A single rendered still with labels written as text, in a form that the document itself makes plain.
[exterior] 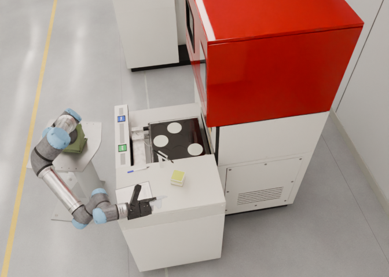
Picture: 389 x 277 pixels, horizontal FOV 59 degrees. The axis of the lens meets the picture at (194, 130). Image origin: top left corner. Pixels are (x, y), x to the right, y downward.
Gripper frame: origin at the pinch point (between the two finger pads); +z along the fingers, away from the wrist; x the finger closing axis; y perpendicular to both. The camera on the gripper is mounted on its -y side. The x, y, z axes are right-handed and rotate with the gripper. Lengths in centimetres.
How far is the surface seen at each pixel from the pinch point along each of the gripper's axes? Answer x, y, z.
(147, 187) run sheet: -26.4, -9.5, 1.4
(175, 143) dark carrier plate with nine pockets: -38, -36, 31
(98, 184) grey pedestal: -117, -30, -10
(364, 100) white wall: -23, -46, 211
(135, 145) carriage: -51, -42, 8
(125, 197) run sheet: -29.4, -6.8, -11.8
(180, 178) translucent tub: -13.2, -9.5, 17.7
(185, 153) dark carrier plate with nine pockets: -32, -27, 34
